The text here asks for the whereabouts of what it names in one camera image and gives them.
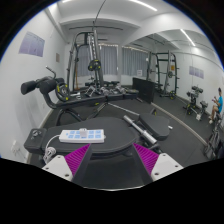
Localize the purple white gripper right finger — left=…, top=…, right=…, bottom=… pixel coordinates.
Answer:
left=133, top=143, right=182, bottom=182

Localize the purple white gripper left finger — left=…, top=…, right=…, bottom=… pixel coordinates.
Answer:
left=43, top=144, right=91, bottom=182

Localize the white charger plug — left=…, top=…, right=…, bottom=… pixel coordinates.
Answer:
left=79, top=128, right=88, bottom=137

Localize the black seat pad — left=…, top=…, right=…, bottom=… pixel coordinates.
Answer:
left=139, top=113, right=170, bottom=140

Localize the white power strip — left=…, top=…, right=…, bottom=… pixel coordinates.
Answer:
left=59, top=129, right=105, bottom=144

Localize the black padded weight bench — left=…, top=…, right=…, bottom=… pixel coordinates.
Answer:
left=24, top=117, right=137, bottom=158

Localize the black yellow weight plate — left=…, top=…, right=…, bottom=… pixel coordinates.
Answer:
left=55, top=82, right=70, bottom=102

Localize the black plyo box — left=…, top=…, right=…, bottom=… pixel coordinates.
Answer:
left=133, top=78, right=155, bottom=103

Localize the black dumbbell rack bench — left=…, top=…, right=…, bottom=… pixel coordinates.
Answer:
left=55, top=80, right=140, bottom=108

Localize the grey smith machine rack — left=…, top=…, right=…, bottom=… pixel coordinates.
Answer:
left=66, top=29, right=104, bottom=92

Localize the white power strip cable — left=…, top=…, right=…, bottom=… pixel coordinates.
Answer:
left=42, top=134, right=62, bottom=165

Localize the purple wall poster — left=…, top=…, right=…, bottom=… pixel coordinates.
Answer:
left=19, top=32, right=45, bottom=57

